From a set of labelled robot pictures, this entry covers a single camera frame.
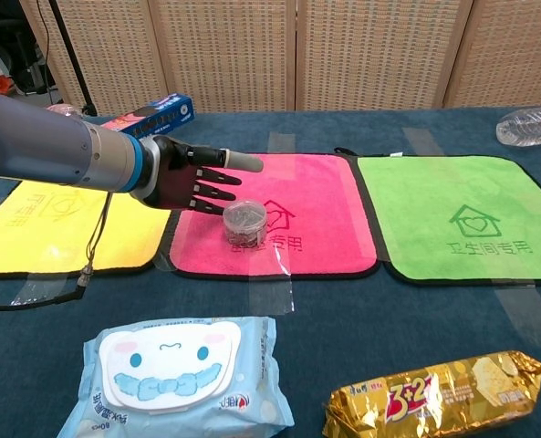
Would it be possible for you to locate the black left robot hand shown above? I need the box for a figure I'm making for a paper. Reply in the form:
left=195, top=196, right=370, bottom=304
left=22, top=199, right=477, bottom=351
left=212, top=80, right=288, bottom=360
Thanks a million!
left=141, top=134, right=265, bottom=216

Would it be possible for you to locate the clear jar of clips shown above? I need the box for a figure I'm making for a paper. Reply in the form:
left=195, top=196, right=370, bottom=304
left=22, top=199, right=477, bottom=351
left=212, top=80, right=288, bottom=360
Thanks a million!
left=223, top=199, right=268, bottom=247

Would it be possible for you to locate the blue cardboard wrap box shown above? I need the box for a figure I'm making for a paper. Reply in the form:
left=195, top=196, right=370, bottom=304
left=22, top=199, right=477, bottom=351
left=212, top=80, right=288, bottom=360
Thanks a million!
left=99, top=93, right=195, bottom=137

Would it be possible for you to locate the white red drink bottle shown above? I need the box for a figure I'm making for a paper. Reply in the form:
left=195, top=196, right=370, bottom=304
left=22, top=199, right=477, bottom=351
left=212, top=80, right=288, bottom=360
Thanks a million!
left=46, top=103, right=85, bottom=120

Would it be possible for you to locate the pink microfibre cloth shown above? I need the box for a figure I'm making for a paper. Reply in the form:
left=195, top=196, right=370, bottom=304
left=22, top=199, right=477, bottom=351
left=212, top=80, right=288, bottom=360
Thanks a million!
left=156, top=151, right=382, bottom=283

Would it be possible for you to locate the yellow microfibre cloth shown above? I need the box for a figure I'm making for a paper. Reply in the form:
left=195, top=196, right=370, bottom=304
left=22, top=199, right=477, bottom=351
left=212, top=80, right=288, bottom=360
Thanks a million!
left=0, top=180, right=172, bottom=280

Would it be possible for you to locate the wooden woven folding screen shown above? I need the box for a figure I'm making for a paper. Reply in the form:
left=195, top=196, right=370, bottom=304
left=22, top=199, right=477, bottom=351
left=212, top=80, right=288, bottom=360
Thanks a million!
left=18, top=0, right=541, bottom=117

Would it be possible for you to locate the black tripod stand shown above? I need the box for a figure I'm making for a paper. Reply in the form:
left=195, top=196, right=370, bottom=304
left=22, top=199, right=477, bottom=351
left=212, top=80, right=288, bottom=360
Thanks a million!
left=47, top=0, right=99, bottom=117

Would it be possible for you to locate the blue wet wipes pack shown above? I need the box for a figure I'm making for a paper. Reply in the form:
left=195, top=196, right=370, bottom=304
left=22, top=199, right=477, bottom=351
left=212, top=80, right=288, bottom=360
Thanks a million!
left=57, top=315, right=296, bottom=438

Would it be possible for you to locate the green microfibre cloth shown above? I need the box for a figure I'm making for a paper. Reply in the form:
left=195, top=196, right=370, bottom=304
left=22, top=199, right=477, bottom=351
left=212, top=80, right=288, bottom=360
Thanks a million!
left=356, top=152, right=541, bottom=287

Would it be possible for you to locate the gold biscuit packet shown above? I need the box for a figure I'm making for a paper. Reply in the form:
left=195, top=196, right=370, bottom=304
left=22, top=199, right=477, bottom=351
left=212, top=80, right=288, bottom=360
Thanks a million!
left=321, top=349, right=541, bottom=438

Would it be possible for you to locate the clear crumpled plastic bottle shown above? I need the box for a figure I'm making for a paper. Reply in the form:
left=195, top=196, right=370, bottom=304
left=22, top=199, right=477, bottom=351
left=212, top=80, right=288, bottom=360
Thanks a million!
left=494, top=105, right=541, bottom=148

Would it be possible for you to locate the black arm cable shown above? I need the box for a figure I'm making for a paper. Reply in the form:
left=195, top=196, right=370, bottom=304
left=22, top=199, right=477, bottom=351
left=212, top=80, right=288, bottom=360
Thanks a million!
left=0, top=191, right=114, bottom=312

